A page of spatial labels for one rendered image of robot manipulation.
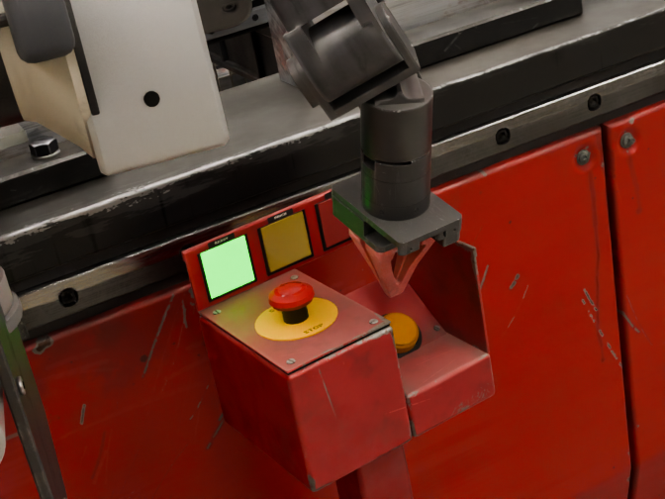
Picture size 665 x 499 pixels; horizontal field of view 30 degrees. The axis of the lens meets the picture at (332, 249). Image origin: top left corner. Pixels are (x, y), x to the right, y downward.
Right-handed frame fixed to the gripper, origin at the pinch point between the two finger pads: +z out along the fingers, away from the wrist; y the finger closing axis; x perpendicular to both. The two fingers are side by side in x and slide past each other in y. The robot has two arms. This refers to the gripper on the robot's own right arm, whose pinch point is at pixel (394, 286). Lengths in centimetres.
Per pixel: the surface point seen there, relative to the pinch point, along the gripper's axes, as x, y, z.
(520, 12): -34.0, 23.2, -6.9
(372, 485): 5.8, -4.6, 17.7
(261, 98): -6.4, 32.4, -1.4
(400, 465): 2.5, -4.5, 17.3
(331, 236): -0.2, 10.2, 0.7
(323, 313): 7.2, 0.6, 0.0
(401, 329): -0.9, 0.1, 5.5
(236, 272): 10.1, 10.3, 0.4
